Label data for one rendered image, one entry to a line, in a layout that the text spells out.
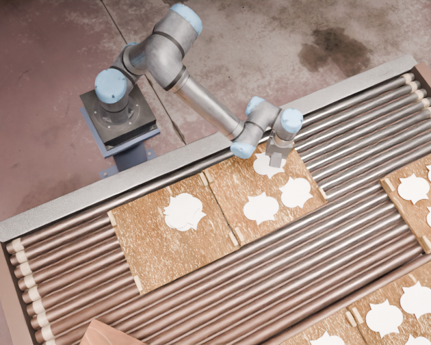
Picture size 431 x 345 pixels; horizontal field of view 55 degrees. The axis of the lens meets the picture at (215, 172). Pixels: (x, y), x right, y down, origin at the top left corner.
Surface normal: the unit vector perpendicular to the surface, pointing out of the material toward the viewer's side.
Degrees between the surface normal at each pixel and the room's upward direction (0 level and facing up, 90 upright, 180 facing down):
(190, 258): 0
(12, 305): 0
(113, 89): 10
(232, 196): 0
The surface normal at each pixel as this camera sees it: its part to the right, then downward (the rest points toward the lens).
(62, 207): 0.07, -0.36
